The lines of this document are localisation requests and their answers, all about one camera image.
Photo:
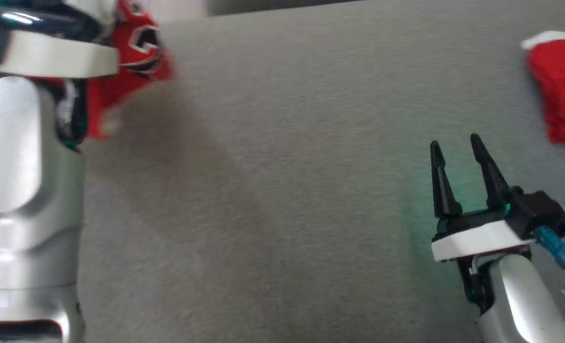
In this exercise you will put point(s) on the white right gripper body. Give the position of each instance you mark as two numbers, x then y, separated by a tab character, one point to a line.
482	240

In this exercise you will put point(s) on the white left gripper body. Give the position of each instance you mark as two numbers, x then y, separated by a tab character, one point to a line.
58	55

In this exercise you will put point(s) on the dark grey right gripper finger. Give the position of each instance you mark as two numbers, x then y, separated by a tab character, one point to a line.
443	190
492	183

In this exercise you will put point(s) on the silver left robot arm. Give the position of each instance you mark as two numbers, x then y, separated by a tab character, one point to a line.
15	166

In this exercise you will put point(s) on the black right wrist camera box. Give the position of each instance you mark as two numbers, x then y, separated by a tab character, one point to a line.
539	209

